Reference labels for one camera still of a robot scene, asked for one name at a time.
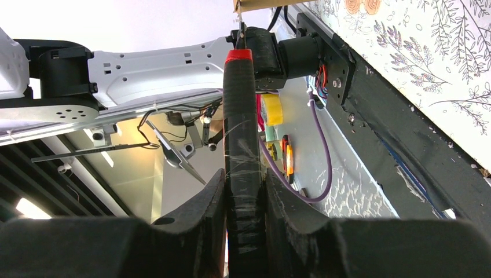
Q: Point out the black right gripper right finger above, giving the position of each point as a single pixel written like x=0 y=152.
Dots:
x=302 y=242

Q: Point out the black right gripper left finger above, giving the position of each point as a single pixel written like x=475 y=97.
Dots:
x=186 y=242

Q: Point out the red black utility knife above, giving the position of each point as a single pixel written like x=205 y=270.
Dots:
x=244 y=205

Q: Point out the brown cardboard express box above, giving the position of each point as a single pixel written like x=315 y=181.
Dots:
x=249 y=5

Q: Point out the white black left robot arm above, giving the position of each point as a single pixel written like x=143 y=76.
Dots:
x=63 y=81

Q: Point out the grey monitor on stand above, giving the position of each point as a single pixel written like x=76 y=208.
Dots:
x=173 y=156

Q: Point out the orange black tool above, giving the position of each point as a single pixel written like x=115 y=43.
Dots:
x=288 y=159

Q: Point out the yellow tape roll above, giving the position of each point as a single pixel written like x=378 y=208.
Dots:
x=271 y=110

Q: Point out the floral patterned table mat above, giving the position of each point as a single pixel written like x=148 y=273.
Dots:
x=436 y=53

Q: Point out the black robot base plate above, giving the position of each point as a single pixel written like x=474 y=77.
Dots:
x=409 y=157

